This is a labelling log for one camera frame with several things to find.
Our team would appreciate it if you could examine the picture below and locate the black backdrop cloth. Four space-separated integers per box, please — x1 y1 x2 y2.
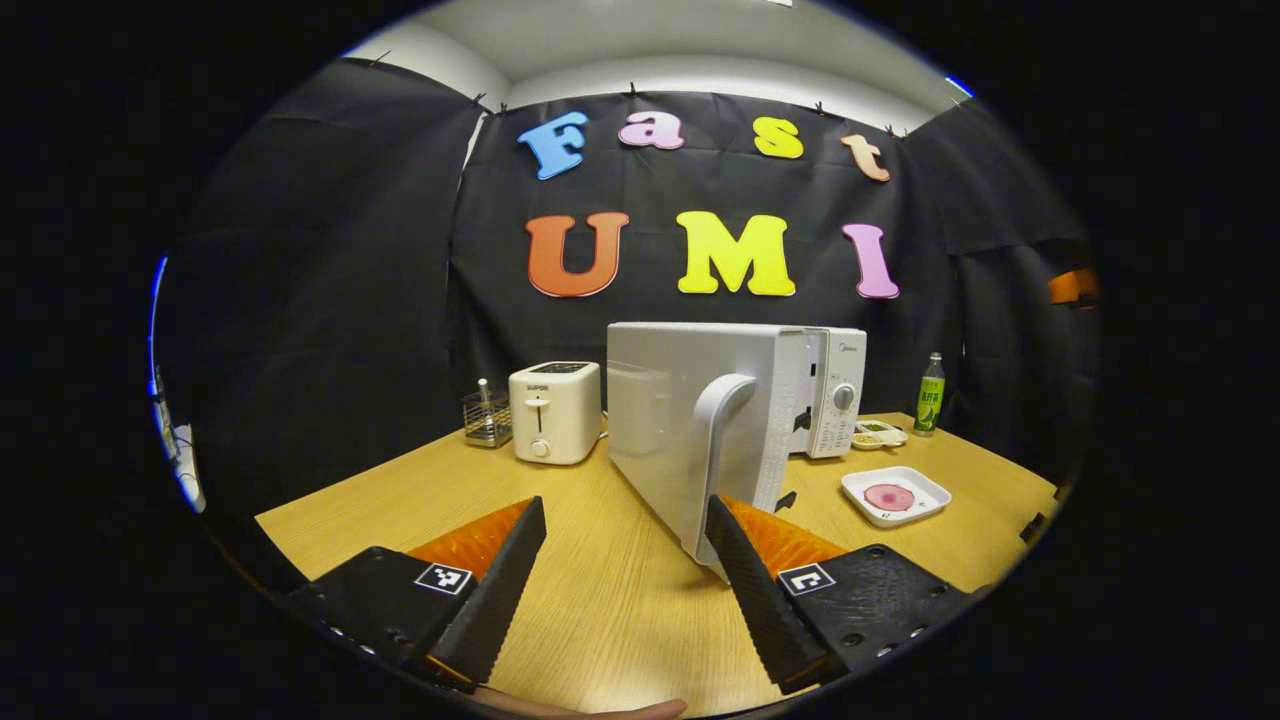
155 58 1101 593

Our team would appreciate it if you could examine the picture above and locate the white microwave oven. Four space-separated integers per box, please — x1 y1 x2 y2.
605 321 868 584

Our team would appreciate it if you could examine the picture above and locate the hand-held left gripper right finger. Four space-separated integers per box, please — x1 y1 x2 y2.
703 494 976 697

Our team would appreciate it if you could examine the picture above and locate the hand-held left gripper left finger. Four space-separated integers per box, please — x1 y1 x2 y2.
288 495 549 693

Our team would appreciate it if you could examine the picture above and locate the green drink bottle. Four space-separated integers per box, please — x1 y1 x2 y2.
913 352 946 438

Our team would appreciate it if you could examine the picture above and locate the white square plate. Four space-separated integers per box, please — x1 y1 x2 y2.
841 466 952 529

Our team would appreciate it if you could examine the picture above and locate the white toaster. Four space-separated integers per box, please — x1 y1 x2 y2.
509 361 603 466

